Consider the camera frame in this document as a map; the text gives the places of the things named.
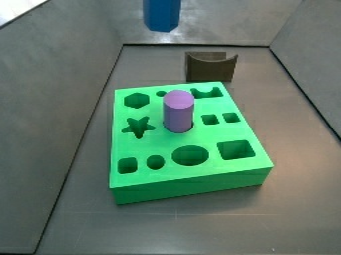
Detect blue hexagonal prism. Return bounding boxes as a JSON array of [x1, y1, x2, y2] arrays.
[[144, 0, 181, 32]]

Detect purple cylinder peg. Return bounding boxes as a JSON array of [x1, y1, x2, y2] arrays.
[[164, 90, 194, 133]]

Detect green shape sorter block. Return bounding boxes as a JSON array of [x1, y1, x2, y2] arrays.
[[110, 82, 273, 204]]

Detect black curved cradle stand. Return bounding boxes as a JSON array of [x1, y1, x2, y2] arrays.
[[185, 52, 238, 82]]

